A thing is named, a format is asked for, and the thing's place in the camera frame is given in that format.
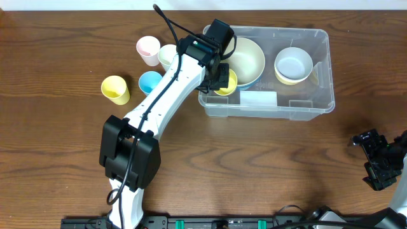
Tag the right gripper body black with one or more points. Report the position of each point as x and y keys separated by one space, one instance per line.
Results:
x=373 y=158

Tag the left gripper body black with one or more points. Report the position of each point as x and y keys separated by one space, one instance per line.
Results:
x=220 y=80

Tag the yellow cup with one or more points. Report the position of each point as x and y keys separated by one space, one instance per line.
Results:
x=232 y=85
x=116 y=90

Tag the dark blue large bowl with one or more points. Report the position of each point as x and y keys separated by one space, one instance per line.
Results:
x=246 y=86

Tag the beige large bowl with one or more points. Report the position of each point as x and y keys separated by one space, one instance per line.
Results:
x=248 y=57

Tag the pale green cup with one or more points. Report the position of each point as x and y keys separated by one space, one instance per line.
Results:
x=166 y=56

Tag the yellow small bowl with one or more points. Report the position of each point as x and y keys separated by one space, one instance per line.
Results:
x=285 y=80

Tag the blue cup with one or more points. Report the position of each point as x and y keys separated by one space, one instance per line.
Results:
x=148 y=81

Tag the pink cup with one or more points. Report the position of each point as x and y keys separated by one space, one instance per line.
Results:
x=148 y=48

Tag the grey small bowl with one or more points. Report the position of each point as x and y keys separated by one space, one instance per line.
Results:
x=294 y=54

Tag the white small bowl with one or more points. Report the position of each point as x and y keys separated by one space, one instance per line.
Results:
x=292 y=73

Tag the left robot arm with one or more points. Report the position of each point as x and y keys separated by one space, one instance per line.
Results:
x=129 y=150

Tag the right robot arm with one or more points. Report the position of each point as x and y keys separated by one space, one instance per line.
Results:
x=358 y=169

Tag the clear plastic storage bin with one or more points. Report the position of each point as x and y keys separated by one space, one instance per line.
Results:
x=269 y=98

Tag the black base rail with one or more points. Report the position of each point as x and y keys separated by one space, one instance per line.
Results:
x=163 y=222

